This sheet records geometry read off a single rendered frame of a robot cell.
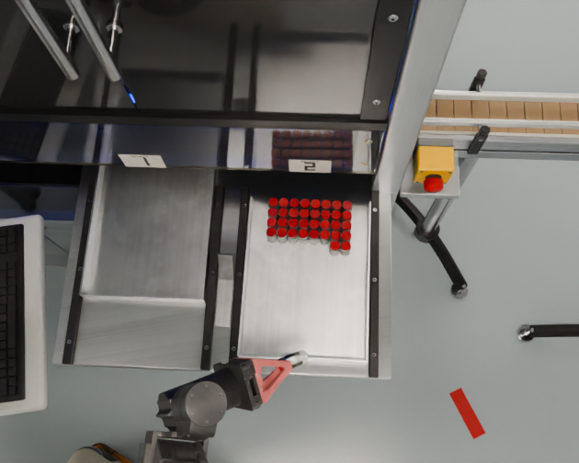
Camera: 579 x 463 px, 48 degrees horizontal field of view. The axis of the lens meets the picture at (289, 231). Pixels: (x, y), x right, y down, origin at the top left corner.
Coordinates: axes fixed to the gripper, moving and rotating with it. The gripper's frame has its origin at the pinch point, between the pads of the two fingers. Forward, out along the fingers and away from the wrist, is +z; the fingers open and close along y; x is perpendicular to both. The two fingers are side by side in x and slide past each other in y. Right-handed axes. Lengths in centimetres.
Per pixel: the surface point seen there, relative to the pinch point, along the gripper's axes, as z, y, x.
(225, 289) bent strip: 10.9, 36.6, -11.7
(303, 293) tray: 23.9, 27.8, -6.7
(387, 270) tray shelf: 40.2, 19.1, -6.6
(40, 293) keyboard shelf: -20, 66, -21
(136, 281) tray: -4, 47, -18
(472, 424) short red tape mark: 99, 70, 56
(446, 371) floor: 99, 76, 39
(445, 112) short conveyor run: 62, 12, -36
